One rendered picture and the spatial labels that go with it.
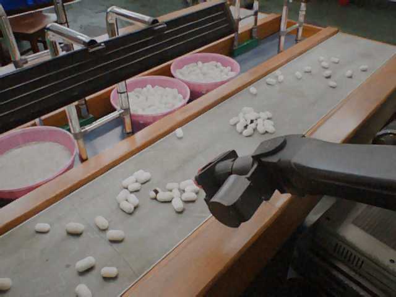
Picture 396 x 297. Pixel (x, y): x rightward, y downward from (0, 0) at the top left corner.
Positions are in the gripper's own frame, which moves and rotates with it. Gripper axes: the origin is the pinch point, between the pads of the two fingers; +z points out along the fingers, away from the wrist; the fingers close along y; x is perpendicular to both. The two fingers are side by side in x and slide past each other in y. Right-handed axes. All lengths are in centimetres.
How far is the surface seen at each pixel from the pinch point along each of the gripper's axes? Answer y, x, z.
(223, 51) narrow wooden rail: -83, -28, 58
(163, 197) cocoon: 1.6, 1.4, 13.8
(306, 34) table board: -134, -18, 48
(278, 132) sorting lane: -40.9, 5.6, 11.9
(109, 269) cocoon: 21.3, 5.5, 8.6
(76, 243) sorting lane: 22.0, -0.5, 18.6
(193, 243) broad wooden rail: 6.5, 10.2, 2.1
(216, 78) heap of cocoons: -55, -18, 40
